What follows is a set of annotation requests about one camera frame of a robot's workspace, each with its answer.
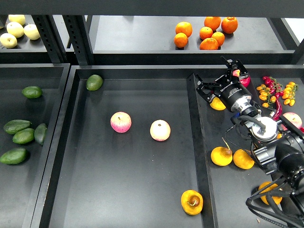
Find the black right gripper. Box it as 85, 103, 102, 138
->
195, 56, 252, 112

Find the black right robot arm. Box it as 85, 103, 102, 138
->
195, 60, 304, 228

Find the yellow pear with stem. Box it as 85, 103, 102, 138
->
210, 137, 233, 166

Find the green avocado in middle tray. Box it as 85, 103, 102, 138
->
86, 75, 103, 91

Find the green avocado left tray right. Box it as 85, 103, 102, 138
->
34, 123, 48, 145

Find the green avocado tray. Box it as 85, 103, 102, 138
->
0, 148, 28, 164
3, 119, 32, 134
12, 128, 35, 144
34, 123, 48, 145

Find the green avocado upper left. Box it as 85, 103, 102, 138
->
22, 86, 43, 99

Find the pale yellow pear right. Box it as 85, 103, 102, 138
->
24, 24, 40, 40

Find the pale yellow pear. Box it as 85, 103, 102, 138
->
6, 22, 24, 38
24, 24, 40, 40
8, 14, 26, 26
0, 33, 18, 49

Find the green avocado left tray middle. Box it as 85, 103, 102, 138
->
12, 128, 35, 144

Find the pale yellow pear top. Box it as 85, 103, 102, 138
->
8, 14, 26, 26

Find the pale yellow pear middle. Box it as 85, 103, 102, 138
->
6, 22, 24, 38

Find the green avocado left tray top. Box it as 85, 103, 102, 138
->
3, 119, 32, 134

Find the pale yellow pear front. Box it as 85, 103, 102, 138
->
0, 33, 18, 49

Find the green avocado left tray lower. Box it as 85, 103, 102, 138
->
0, 148, 28, 164

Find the bright red apple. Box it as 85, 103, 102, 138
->
233, 69, 251, 87

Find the orange fruit front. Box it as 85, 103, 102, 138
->
199, 38, 219, 50

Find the orange cherry tomato bunch left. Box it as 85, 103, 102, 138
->
256, 84, 276, 108

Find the orange cherry tomato bunch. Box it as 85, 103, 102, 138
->
256, 84, 276, 108
282, 81, 298, 106

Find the orange fruit right small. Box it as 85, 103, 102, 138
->
211, 32, 225, 47

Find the red cherry tomato bunch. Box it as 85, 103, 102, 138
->
262, 76, 284, 97

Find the orange fruit centre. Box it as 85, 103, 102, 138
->
199, 27, 213, 40

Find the orange fruit top right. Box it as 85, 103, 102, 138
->
221, 17, 238, 34

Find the orange fruit lower left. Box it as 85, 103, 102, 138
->
174, 32, 188, 48

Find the red chili pepper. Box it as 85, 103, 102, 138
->
273, 96, 282, 121

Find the orange cherry tomato bunch right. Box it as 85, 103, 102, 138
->
282, 81, 298, 106

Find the pink apple far right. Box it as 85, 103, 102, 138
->
283, 112, 303, 129

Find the pale pink apple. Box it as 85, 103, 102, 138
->
150, 120, 171, 142

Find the black right tray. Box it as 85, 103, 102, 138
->
186, 64, 304, 228

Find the black tray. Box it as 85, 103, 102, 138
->
31, 66, 204, 228
0, 64, 70, 228
186, 64, 304, 228

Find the pink red apple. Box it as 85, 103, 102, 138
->
110, 112, 132, 133

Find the black upper shelf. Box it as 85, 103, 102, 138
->
0, 0, 304, 65

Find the black middle tray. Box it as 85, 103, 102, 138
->
31, 66, 204, 228

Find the black left tray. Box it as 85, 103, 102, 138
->
0, 64, 70, 228

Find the black perforated shelf post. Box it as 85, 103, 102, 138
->
31, 15, 68, 64
63, 15, 95, 66

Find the black perforated shelf post left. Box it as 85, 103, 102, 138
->
31, 15, 68, 64

